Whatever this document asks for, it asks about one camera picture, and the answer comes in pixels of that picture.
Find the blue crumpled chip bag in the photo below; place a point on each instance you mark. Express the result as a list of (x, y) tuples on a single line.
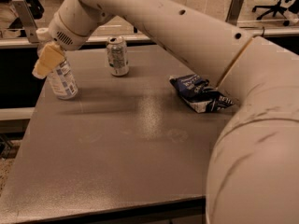
[(199, 95)]

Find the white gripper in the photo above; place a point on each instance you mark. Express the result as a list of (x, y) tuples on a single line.
[(64, 34)]

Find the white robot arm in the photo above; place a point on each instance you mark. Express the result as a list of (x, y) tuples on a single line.
[(253, 173)]

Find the clear plastic water bottle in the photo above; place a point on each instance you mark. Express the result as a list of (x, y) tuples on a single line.
[(61, 78)]

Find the metal rail bracket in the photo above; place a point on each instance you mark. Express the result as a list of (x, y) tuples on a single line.
[(234, 11), (27, 20)]

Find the right metal rail bracket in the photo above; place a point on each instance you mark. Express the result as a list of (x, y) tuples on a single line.
[(234, 11)]

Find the green soda can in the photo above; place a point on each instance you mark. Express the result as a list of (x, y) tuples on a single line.
[(117, 56)]

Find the left metal rail bracket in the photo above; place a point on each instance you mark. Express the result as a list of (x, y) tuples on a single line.
[(27, 20)]

